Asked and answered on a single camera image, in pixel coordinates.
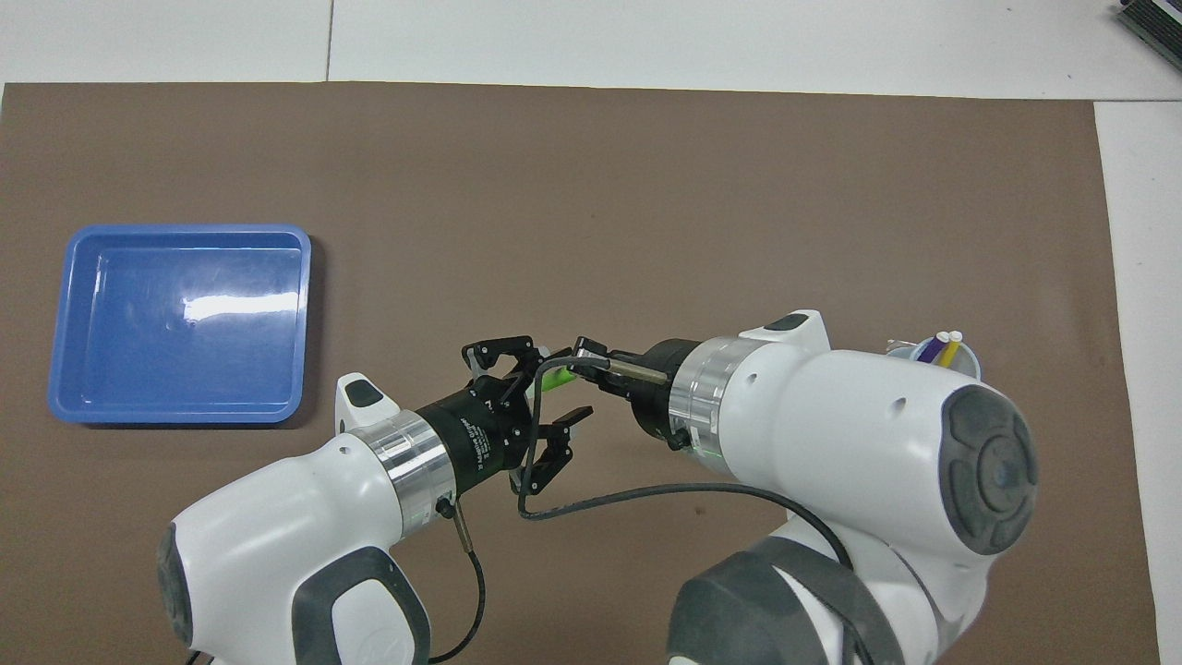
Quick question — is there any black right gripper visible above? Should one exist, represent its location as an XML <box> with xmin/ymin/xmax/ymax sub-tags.
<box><xmin>570</xmin><ymin>336</ymin><xmax>689</xmax><ymax>437</ymax></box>

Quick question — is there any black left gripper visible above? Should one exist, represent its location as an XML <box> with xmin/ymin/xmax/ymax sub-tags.
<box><xmin>416</xmin><ymin>335</ymin><xmax>595</xmax><ymax>496</ymax></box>

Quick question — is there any blue plastic tray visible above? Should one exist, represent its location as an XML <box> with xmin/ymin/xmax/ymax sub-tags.
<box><xmin>48</xmin><ymin>224</ymin><xmax>313</xmax><ymax>426</ymax></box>

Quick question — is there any brown table mat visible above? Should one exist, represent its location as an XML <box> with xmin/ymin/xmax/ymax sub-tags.
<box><xmin>0</xmin><ymin>81</ymin><xmax>1160</xmax><ymax>665</ymax></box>

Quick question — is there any pale blue mesh pen cup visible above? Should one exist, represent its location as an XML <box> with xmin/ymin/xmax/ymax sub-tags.
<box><xmin>885</xmin><ymin>337</ymin><xmax>983</xmax><ymax>381</ymax></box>

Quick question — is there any dark ribbed device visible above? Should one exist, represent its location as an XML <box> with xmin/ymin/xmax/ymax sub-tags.
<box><xmin>1116</xmin><ymin>0</ymin><xmax>1182</xmax><ymax>73</ymax></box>

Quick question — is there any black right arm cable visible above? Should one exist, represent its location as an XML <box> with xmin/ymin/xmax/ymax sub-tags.
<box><xmin>515</xmin><ymin>356</ymin><xmax>855</xmax><ymax>569</ymax></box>

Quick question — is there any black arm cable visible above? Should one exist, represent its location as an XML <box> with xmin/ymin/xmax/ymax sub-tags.
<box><xmin>515</xmin><ymin>356</ymin><xmax>855</xmax><ymax>569</ymax></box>
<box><xmin>427</xmin><ymin>497</ymin><xmax>488</xmax><ymax>664</ymax></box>

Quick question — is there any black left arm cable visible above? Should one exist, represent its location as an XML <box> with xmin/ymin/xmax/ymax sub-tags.
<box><xmin>427</xmin><ymin>497</ymin><xmax>488</xmax><ymax>664</ymax></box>

